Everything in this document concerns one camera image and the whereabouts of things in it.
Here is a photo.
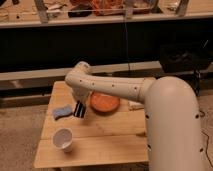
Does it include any wooden table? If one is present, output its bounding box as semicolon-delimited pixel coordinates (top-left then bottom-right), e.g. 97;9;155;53
34;81;148;168

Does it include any grey shelf rail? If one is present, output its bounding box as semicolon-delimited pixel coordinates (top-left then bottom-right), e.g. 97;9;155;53
0;61;163;90

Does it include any orange toy carrot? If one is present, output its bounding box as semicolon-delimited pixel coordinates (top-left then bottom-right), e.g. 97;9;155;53
136;131;146;137

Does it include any white paper cup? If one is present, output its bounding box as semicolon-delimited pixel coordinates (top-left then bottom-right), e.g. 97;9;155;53
52;128;73;152

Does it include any black box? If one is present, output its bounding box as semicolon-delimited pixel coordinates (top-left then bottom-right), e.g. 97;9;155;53
159;43;213;73

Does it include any black striped eraser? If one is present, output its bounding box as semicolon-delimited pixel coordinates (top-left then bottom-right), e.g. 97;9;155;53
74;101;86;118

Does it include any black power adapter cable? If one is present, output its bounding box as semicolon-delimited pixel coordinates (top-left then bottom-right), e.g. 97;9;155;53
198;109;213;168

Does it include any orange plate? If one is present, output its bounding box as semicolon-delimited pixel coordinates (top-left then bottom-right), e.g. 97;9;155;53
90;92;120;113

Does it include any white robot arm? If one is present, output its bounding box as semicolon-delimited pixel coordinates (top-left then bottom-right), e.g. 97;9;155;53
65;61;205;171

